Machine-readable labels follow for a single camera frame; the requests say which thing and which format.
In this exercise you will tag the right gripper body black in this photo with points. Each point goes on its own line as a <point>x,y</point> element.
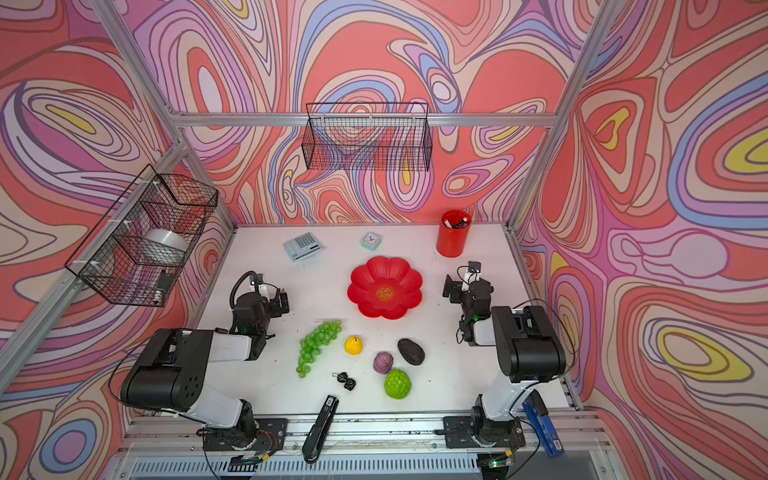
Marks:
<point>455,287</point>

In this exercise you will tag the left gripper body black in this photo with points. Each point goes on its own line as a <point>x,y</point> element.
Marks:
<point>274,309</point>

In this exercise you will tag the green fake grape bunch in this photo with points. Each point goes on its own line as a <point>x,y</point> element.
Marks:
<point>311,345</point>

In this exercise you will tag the dark fake avocado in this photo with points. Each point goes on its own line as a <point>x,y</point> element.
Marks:
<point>411,352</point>

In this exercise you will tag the yellow fake pear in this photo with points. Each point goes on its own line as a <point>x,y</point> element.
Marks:
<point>353,345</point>

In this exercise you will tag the purple fake fig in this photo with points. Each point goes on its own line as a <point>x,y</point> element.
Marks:
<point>383,362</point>

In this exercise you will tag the green fake custard apple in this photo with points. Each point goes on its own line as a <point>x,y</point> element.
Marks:
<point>397,384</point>

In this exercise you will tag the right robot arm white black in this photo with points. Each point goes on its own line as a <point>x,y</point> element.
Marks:
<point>529,354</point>

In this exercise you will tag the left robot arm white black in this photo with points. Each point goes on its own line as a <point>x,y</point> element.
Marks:
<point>169,375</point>

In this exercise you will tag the red flower-shaped fruit bowl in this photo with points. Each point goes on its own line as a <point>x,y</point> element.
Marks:
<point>385,287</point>

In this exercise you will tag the grey calculator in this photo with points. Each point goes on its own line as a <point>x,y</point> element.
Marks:
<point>302,247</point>

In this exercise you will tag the red cylindrical pen cup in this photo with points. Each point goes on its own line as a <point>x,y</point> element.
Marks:
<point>450,242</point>

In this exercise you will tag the black marker in cup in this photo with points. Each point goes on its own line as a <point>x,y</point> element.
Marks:
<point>460,225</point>

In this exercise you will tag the small teal alarm clock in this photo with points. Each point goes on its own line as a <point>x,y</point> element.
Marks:
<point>371,241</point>

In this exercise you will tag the small black key fob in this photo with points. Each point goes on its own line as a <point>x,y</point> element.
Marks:
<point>347,382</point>

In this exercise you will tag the white tape roll in basket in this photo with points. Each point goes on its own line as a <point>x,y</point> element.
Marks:
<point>163,247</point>

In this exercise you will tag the black stapler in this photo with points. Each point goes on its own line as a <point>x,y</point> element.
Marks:
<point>317,434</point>

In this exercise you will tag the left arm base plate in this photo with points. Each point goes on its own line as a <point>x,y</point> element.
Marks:
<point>267,435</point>

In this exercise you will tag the blue box at rail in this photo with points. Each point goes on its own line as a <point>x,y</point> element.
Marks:
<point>538,417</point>

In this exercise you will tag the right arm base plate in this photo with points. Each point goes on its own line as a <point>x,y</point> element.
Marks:
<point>465,432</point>

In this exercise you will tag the black wire basket left wall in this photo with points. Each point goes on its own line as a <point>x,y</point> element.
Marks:
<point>114,268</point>

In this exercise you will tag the black wire basket wall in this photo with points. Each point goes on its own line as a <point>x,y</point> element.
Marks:
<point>368,136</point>
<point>114,268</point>

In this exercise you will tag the black wire basket back wall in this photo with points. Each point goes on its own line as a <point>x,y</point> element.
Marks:
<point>368,136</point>

